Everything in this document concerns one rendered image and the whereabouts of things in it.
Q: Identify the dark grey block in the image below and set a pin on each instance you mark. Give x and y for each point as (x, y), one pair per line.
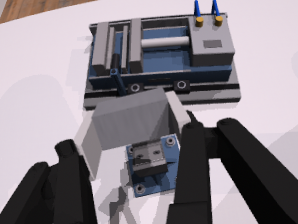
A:
(133, 119)

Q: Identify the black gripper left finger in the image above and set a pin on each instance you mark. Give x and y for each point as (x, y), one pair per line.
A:
(68, 189)

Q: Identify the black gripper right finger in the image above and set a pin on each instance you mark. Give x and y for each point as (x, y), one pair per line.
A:
(269, 189)

